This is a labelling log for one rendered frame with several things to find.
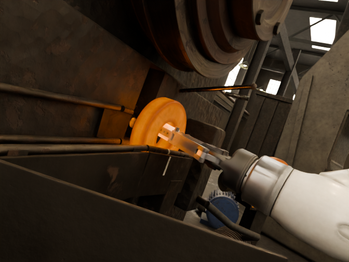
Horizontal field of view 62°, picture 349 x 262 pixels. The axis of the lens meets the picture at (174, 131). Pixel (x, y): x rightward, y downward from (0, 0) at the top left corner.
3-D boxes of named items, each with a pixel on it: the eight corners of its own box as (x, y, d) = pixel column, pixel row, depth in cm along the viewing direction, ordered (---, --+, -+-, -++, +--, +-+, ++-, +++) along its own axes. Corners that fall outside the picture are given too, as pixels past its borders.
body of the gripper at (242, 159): (235, 196, 47) (189, 169, 52) (246, 194, 55) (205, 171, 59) (255, 155, 47) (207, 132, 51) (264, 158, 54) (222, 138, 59)
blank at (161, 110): (124, 115, 51) (139, 120, 49) (175, 85, 61) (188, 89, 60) (131, 180, 59) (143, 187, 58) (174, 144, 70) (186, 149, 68)
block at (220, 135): (153, 195, 80) (184, 115, 80) (167, 194, 87) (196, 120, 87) (186, 213, 75) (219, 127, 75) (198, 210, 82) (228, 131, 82)
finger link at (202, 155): (227, 171, 52) (218, 171, 47) (202, 158, 54) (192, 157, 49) (232, 159, 52) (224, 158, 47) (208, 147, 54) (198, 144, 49)
